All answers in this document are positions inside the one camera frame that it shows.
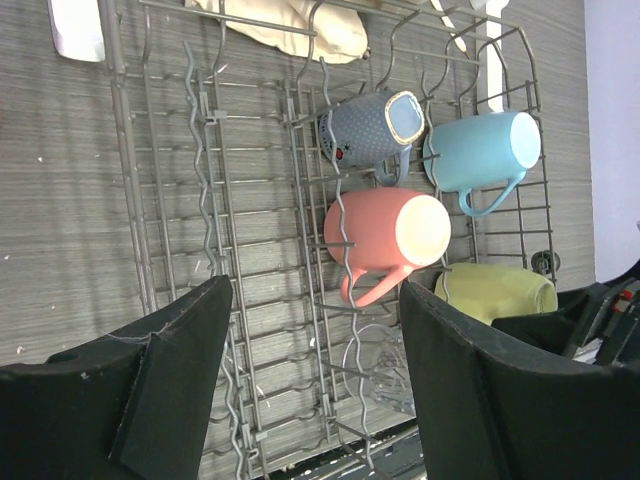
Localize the beige cloth garment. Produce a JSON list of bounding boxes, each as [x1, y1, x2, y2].
[[184, 0, 369, 64]]

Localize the clear glass cup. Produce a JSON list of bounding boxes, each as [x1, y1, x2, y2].
[[342, 323, 416, 417]]

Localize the white clothes rack stand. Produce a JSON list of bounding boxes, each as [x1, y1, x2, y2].
[[470, 0, 509, 114]]

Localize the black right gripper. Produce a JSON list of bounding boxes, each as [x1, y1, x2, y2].
[[399, 279, 639, 479]]

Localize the yellow-green mug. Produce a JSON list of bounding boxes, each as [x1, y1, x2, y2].
[[435, 262, 558, 325]]

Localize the grey-blue dotted mug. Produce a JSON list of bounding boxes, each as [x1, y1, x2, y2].
[[319, 89, 425, 187]]

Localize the pink mug with handle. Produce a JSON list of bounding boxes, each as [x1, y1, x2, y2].
[[324, 187, 451, 308]]

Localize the light blue mug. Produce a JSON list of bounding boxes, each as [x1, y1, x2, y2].
[[423, 111, 541, 217]]

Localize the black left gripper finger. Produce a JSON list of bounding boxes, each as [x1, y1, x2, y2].
[[1, 275, 233, 479]]

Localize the grey wire dish rack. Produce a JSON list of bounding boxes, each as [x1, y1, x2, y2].
[[97, 0, 561, 480]]

